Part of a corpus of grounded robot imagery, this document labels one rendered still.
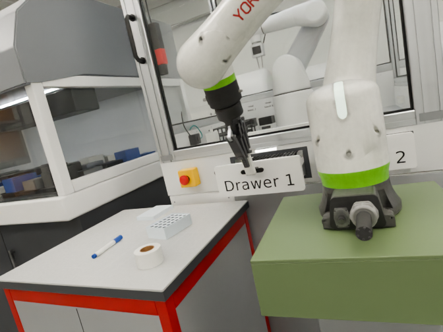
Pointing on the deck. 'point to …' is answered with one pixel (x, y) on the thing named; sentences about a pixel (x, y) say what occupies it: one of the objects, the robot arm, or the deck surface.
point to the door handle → (132, 38)
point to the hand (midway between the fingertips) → (248, 165)
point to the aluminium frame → (414, 49)
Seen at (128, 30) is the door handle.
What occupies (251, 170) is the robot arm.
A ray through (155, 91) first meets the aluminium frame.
